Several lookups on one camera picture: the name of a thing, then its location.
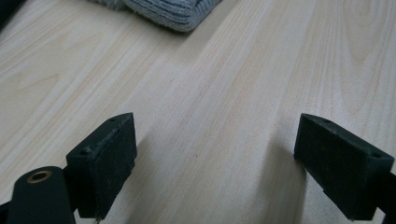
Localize grey striped knit cloth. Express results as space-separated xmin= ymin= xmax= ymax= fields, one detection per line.
xmin=88 ymin=0 xmax=224 ymax=34

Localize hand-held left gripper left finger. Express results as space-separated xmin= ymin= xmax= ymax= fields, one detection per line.
xmin=65 ymin=112 xmax=138 ymax=220

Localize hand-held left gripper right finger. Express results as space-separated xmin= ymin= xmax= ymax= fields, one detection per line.
xmin=293 ymin=113 xmax=396 ymax=222

